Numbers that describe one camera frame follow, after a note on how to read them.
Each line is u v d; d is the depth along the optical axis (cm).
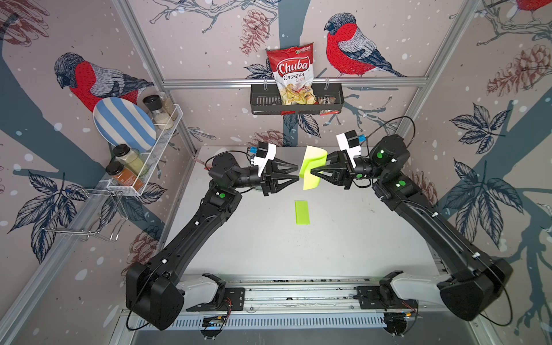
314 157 53
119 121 70
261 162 52
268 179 54
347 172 52
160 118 83
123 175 61
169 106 85
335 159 55
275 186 56
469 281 39
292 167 59
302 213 96
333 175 55
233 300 73
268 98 95
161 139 76
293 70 80
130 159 64
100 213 66
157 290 38
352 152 50
